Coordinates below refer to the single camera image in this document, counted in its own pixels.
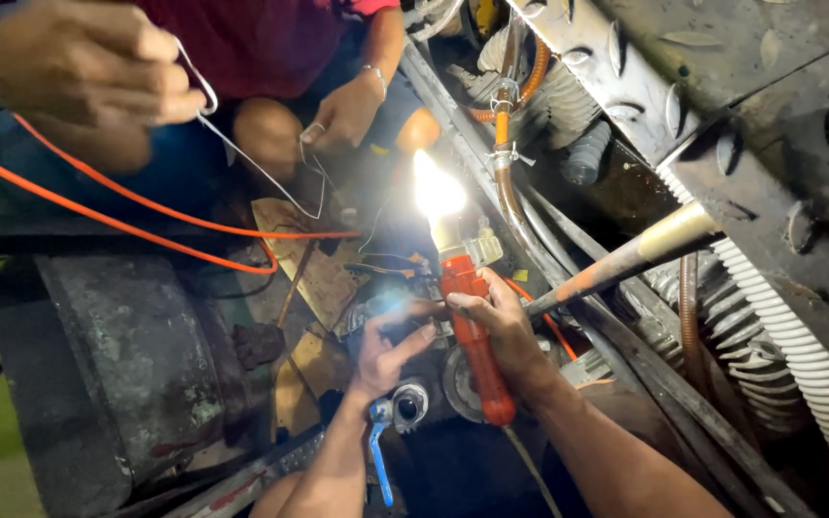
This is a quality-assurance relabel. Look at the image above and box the dark metal frame rail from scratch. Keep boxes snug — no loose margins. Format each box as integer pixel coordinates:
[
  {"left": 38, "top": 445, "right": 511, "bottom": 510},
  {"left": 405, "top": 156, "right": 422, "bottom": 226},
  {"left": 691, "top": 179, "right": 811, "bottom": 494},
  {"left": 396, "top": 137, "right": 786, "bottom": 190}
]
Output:
[{"left": 399, "top": 42, "right": 815, "bottom": 518}]

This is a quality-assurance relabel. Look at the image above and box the thin orange wire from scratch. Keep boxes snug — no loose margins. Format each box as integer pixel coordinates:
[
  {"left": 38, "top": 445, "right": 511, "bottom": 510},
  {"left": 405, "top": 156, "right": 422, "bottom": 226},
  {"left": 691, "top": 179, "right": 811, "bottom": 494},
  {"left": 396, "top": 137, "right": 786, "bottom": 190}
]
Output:
[{"left": 504, "top": 276, "right": 580, "bottom": 362}]

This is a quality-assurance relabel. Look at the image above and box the orange power cable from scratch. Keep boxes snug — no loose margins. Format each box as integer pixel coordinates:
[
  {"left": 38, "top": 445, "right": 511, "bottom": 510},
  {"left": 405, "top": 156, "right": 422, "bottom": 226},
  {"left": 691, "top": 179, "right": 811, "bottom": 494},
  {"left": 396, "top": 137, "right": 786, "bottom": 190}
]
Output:
[{"left": 0, "top": 114, "right": 365, "bottom": 276}]

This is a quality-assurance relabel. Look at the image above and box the silver bracelet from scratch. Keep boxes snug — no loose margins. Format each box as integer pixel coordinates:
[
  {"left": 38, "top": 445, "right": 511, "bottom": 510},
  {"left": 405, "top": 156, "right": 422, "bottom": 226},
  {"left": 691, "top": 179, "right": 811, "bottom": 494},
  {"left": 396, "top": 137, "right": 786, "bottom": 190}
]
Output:
[{"left": 360, "top": 64, "right": 390, "bottom": 102}]

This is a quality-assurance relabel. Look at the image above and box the steel tread plate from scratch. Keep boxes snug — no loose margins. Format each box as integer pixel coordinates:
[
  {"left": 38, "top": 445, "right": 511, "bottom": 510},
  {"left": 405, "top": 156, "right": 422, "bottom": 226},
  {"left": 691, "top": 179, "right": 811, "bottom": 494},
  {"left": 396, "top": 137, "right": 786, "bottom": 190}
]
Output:
[{"left": 507, "top": 0, "right": 829, "bottom": 389}]

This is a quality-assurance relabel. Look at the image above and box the brown hose with clamps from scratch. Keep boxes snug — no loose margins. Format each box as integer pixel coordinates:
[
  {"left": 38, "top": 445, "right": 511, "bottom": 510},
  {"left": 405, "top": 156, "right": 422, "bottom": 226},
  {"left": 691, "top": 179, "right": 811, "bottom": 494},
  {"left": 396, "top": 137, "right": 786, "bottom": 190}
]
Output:
[{"left": 489, "top": 14, "right": 556, "bottom": 267}]

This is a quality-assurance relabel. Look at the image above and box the orange handheld work lamp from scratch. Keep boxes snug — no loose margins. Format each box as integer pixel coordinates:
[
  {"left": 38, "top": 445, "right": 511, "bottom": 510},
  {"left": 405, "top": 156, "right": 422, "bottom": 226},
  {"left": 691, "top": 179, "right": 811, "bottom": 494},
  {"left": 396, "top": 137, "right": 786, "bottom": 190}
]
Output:
[{"left": 413, "top": 150, "right": 518, "bottom": 427}]

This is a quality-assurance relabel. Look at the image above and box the large rusty flywheel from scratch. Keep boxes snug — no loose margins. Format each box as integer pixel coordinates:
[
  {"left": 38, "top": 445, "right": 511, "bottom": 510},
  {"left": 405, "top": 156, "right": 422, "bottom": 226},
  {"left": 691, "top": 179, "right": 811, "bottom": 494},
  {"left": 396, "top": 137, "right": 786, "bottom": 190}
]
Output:
[{"left": 0, "top": 253, "right": 251, "bottom": 518}]

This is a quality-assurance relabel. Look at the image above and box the grey ribbed rubber boot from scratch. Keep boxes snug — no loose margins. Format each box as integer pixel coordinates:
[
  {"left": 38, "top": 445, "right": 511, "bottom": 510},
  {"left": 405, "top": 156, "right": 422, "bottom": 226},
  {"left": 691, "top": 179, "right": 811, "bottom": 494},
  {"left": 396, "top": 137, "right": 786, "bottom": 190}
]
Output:
[{"left": 560, "top": 120, "right": 614, "bottom": 187}]

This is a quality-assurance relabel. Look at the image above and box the brown cardboard piece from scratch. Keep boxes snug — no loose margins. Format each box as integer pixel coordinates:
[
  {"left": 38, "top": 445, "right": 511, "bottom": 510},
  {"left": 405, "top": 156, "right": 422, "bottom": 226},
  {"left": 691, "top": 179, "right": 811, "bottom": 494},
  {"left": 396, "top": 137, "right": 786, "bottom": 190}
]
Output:
[{"left": 251, "top": 197, "right": 367, "bottom": 333}]

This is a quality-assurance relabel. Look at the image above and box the orange ribbed hose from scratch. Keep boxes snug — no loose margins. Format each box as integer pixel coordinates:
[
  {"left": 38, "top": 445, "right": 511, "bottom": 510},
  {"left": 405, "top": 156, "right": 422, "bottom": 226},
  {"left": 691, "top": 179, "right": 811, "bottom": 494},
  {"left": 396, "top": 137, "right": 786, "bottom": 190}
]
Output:
[{"left": 466, "top": 36, "right": 552, "bottom": 124}]

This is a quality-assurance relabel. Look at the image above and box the metal pipe fitting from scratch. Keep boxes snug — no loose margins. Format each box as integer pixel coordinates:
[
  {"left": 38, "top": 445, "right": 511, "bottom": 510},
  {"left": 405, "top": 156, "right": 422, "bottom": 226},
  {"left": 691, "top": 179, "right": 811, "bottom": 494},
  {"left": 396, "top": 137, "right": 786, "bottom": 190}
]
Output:
[{"left": 391, "top": 383, "right": 430, "bottom": 434}]

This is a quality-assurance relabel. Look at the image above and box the thin white wire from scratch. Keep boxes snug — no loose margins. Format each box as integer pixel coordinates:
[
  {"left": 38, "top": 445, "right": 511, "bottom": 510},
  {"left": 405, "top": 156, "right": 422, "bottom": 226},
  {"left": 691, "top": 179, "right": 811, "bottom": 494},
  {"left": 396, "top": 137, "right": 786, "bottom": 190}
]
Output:
[{"left": 173, "top": 36, "right": 331, "bottom": 221}]

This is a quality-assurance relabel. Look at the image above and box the blue valve handle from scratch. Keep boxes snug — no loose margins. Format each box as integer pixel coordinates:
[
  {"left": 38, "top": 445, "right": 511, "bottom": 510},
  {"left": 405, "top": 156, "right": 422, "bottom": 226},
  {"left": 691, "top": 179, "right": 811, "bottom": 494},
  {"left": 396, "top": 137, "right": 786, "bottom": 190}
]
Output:
[{"left": 369, "top": 399, "right": 396, "bottom": 509}]

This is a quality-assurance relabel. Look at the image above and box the person's right hand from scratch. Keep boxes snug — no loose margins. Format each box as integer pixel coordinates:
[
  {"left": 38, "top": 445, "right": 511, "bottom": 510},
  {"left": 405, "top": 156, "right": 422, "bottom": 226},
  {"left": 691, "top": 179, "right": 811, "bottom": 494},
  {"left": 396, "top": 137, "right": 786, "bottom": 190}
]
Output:
[{"left": 447, "top": 268, "right": 568, "bottom": 405}]

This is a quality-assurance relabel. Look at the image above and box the white corrugated hose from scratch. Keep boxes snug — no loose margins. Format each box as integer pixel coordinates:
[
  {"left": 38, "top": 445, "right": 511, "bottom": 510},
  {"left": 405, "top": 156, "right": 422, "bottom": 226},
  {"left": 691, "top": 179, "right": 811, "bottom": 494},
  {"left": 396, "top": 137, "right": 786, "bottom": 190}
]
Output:
[{"left": 655, "top": 165, "right": 829, "bottom": 518}]

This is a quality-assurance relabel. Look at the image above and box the grey lamp cable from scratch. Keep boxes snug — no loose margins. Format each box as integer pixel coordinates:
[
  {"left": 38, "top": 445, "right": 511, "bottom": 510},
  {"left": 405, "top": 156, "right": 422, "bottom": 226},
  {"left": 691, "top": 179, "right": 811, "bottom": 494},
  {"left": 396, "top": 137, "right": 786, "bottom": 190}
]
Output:
[{"left": 502, "top": 424, "right": 564, "bottom": 518}]

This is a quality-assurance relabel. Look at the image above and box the finned engine cylinder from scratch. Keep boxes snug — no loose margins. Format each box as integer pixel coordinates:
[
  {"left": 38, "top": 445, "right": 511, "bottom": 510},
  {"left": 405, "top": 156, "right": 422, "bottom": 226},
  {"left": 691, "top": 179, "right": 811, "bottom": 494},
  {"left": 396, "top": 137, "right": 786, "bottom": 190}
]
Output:
[{"left": 641, "top": 250, "right": 815, "bottom": 436}]

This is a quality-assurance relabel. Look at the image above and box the copper pipe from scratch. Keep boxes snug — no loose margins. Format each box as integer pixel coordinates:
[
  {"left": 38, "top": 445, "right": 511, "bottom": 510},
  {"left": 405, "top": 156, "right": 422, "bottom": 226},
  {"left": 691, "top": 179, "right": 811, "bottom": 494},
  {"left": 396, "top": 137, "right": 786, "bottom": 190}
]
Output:
[{"left": 678, "top": 252, "right": 709, "bottom": 393}]

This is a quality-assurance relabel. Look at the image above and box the person's left hand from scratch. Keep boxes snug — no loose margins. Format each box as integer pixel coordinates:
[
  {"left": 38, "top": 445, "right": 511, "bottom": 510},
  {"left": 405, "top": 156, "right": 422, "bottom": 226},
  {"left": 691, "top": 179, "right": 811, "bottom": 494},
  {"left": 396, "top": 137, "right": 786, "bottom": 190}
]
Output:
[{"left": 348, "top": 298, "right": 451, "bottom": 405}]

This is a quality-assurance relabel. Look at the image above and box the metal rod with beige tape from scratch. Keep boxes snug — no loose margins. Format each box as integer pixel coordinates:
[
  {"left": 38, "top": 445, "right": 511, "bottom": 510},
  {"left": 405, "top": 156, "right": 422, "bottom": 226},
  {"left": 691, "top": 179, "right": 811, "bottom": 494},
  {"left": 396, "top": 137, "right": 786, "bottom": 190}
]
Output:
[{"left": 525, "top": 200, "right": 723, "bottom": 318}]

